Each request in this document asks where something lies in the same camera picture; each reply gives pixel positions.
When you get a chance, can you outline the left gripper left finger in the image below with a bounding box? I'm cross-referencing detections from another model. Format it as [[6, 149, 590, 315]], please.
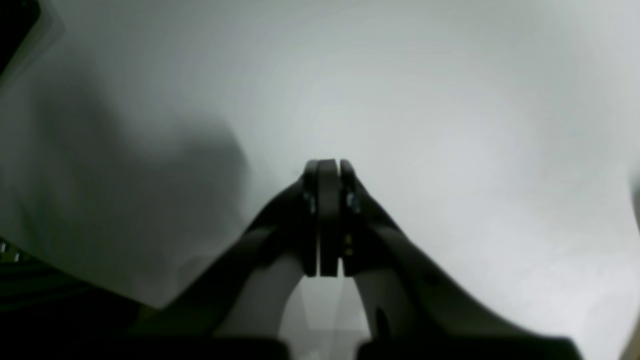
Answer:
[[125, 161, 320, 360]]

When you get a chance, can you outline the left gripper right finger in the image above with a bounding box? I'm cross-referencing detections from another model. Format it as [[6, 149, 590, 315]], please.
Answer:
[[320, 159, 581, 360]]

